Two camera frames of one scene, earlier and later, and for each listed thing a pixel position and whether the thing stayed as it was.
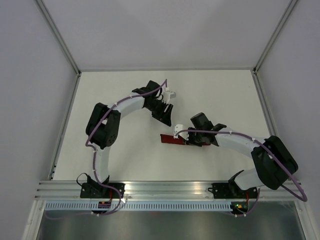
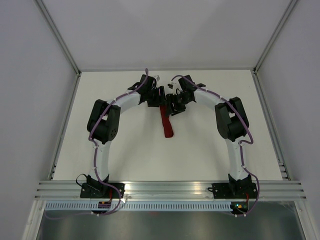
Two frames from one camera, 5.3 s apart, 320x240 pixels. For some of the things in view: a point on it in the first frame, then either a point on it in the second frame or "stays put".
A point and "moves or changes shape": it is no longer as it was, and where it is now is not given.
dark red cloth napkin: [170, 139] moves or changes shape
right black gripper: [189, 141] -> [171, 98]
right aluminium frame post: [289, 9] stays put
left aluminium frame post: [50, 21] stays put
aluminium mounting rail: [153, 190] stays put
